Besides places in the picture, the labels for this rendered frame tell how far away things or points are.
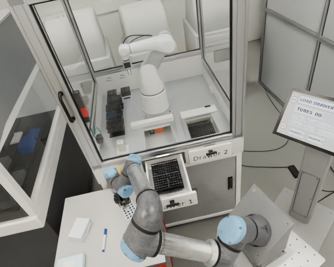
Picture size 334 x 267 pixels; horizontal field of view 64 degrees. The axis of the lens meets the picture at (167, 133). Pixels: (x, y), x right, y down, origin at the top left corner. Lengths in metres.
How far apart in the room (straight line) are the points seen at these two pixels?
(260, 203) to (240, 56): 0.75
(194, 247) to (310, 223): 1.53
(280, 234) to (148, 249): 0.61
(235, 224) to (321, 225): 1.45
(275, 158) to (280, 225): 1.70
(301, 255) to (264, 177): 1.34
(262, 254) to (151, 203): 0.63
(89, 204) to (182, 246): 0.90
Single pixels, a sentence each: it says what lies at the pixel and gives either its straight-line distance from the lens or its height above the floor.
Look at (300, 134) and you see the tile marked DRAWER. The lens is 1.81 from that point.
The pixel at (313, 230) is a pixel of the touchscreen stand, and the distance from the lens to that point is 2.55.
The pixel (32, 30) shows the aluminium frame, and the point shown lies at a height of 1.85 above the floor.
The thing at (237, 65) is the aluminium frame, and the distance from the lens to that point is 1.51.
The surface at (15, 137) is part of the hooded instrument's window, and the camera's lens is 1.81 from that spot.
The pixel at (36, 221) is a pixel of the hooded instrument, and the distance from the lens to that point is 1.85.
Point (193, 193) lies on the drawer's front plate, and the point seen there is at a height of 0.92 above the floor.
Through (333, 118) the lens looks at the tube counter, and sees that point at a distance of 1.79.
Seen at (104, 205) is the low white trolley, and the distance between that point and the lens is 1.85.
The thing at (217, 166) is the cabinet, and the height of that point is 0.69.
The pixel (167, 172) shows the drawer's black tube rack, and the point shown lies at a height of 0.90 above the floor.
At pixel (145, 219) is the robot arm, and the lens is 1.02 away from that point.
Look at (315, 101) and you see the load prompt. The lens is 1.81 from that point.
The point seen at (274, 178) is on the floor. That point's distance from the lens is 2.85.
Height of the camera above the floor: 2.18
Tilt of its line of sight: 41 degrees down
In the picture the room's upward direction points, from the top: 12 degrees counter-clockwise
